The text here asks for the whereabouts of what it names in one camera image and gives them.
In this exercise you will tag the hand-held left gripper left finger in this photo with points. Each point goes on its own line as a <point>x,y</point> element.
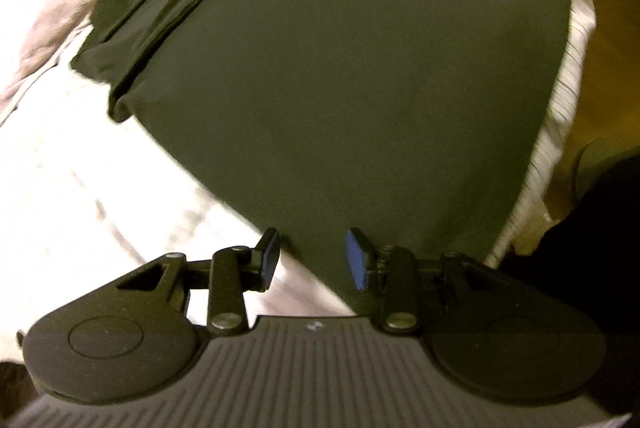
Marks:
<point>271,259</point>

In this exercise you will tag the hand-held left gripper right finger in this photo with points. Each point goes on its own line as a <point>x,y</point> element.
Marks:
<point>355,261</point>

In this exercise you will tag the dark green garment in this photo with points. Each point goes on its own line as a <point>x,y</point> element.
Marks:
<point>350,83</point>

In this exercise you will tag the white striped bed sheet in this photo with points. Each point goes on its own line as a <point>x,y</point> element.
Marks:
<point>100,193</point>

